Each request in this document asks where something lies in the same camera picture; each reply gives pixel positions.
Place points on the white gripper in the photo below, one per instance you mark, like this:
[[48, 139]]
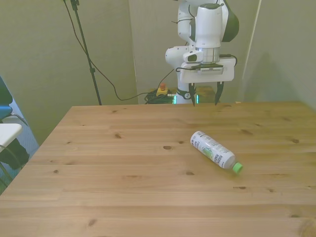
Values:
[[209, 77]]

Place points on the water bottle with green cap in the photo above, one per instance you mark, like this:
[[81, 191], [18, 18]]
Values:
[[209, 148]]

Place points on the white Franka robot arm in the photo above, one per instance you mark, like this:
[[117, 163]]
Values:
[[208, 24]]

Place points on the thin black tripod stand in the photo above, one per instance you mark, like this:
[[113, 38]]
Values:
[[85, 49]]

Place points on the yellow emergency stop button box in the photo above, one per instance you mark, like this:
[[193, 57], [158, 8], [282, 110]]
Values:
[[162, 92]]

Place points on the white flat panel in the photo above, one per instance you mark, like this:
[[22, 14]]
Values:
[[8, 132]]

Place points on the blue chair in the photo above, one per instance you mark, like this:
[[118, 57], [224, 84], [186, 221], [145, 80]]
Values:
[[4, 98]]

